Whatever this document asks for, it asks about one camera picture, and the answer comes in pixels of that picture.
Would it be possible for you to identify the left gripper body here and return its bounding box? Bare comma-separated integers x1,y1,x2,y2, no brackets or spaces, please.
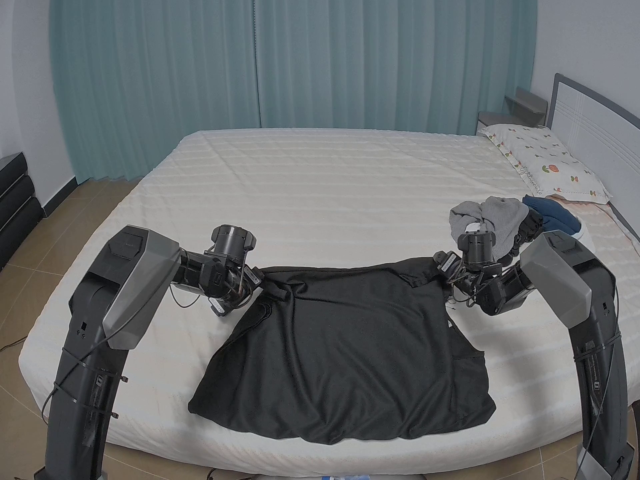
210,265,264,319

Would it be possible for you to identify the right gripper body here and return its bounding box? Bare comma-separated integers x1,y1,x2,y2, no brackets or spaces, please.
433,250,474,290

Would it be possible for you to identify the black T-shirt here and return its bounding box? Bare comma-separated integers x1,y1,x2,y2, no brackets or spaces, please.
187,257,497,446

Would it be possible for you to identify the pile of clothes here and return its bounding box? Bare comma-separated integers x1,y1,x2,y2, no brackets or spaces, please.
448,195,586,259

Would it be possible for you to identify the bed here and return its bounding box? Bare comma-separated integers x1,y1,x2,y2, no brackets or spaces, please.
17,73,640,469

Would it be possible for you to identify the white printed pillow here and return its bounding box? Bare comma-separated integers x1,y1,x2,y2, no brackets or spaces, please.
477,124,613,205

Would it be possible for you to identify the grey bedside table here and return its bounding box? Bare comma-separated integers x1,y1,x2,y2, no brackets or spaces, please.
477,87,549,131

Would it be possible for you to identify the blue-green curtain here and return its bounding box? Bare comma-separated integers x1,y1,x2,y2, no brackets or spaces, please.
252,0,538,136
49,0,261,184

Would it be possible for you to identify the black chest of drawers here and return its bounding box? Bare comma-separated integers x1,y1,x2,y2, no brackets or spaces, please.
0,152,43,269

